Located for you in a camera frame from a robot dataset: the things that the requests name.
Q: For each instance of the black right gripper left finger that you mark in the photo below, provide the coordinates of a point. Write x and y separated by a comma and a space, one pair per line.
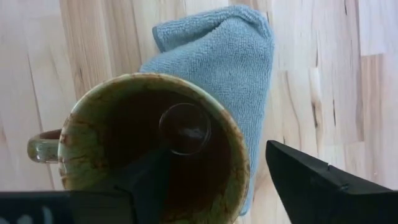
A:
149, 186

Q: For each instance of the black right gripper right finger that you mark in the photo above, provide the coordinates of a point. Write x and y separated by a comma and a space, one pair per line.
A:
326, 193

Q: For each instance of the brown green glazed mug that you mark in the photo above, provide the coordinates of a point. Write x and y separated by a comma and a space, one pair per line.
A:
84, 140

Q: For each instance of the grey-blue folded cloth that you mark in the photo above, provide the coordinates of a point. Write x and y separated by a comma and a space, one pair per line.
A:
224, 62

